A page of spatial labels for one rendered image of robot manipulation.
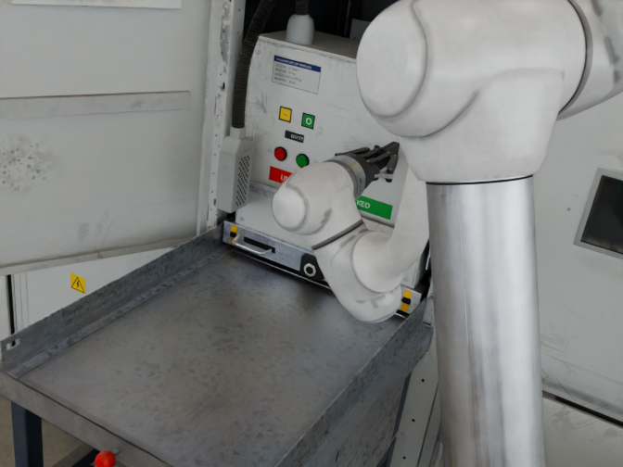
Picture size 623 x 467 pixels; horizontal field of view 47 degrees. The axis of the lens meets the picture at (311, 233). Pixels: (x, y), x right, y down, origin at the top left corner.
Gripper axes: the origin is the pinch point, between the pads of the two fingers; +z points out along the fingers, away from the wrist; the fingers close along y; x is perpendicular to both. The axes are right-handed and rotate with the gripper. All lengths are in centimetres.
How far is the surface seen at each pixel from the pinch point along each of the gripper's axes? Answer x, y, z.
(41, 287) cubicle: -76, -107, 2
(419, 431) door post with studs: -67, 19, 4
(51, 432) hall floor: -123, -96, -6
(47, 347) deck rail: -38, -41, -55
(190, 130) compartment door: -9, -52, 1
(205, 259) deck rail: -38, -40, -6
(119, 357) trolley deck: -38, -29, -48
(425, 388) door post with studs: -55, 19, 4
